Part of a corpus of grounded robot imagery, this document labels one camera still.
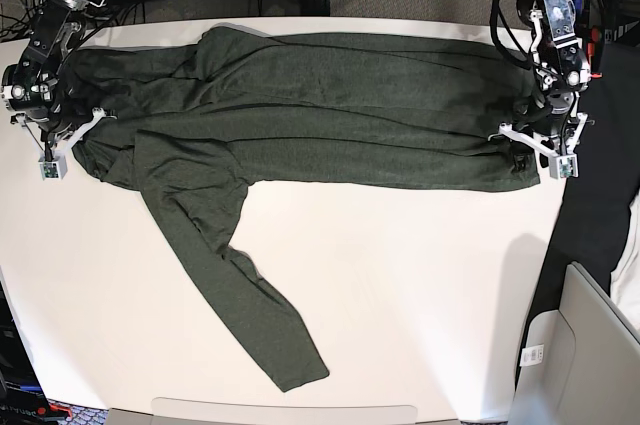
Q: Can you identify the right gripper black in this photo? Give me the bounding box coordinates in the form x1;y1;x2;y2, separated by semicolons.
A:
29;99;93;149

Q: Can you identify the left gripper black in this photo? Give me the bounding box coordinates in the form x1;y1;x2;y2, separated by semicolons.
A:
509;92;579;178

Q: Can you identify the dark green long-sleeve shirt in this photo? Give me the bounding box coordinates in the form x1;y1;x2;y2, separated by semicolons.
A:
60;26;539;392

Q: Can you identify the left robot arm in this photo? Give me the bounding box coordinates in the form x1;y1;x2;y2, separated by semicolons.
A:
490;0;594;179

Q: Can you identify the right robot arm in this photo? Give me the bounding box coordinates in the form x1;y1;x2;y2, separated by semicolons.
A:
1;0;108;154

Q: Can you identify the black cloth pile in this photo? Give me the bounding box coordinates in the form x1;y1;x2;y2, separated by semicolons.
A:
514;42;640;386

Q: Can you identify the red clamp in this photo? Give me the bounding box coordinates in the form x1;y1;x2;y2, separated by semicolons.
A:
586;27;602;79

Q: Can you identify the grey plastic bin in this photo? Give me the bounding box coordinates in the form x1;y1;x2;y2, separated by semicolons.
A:
508;263;639;425

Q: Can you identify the black box with label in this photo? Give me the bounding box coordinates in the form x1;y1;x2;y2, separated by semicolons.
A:
1;289;48;424

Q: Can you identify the grey tray edge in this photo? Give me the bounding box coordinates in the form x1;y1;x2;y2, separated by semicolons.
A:
107;397;461;425

